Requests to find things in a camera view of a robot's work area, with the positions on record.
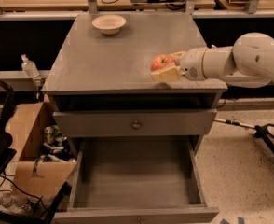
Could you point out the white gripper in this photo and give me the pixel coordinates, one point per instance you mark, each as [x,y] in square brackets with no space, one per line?
[193,63]

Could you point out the red apple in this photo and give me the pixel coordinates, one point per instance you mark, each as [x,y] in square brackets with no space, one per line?
[161,61]

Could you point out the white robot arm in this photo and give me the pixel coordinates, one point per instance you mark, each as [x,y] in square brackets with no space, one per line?
[249,63]

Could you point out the grey drawer cabinet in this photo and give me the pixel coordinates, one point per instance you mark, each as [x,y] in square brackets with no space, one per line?
[107,73]

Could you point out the white bowl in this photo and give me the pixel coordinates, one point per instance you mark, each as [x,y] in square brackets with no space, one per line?
[109,24]

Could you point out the black tripod stand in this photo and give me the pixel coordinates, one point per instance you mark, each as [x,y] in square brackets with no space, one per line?
[260,131]

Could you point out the clear plastic bottle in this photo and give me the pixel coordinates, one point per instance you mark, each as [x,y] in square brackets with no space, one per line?
[29,68]

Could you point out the items in cardboard box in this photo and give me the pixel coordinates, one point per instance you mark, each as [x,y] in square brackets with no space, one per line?
[55,147]

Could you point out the cardboard box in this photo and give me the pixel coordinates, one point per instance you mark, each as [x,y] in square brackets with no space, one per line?
[26,127]

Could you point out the black chair frame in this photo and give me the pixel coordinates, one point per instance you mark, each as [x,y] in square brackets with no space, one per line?
[6,139]

